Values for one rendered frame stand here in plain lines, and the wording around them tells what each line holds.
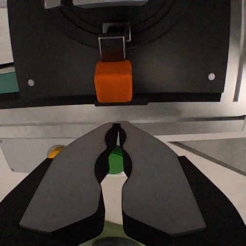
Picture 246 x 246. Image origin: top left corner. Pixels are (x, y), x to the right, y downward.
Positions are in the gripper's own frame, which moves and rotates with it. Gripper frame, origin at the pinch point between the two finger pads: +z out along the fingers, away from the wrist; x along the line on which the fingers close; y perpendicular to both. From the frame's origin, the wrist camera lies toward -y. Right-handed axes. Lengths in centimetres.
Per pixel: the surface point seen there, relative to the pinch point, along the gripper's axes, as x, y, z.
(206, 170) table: 17.7, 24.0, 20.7
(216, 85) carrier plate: 10.8, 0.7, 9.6
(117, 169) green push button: -0.9, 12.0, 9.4
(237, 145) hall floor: 88, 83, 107
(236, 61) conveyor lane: 13.7, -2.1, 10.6
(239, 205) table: 33, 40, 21
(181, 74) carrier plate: 6.4, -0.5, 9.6
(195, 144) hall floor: 50, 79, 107
